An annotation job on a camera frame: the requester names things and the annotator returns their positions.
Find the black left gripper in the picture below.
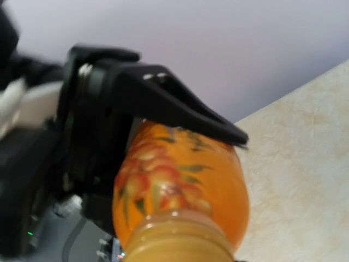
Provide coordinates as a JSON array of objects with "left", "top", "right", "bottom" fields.
[{"left": 55, "top": 45, "right": 249, "bottom": 195}]

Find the orange juice bottle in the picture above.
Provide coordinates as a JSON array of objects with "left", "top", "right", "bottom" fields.
[{"left": 112, "top": 121, "right": 249, "bottom": 261}]

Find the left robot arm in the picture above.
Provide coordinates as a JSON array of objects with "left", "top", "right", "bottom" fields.
[{"left": 1, "top": 9, "right": 248, "bottom": 257}]

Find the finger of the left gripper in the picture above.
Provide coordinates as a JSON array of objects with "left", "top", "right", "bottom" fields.
[{"left": 82, "top": 194, "right": 116, "bottom": 236}]

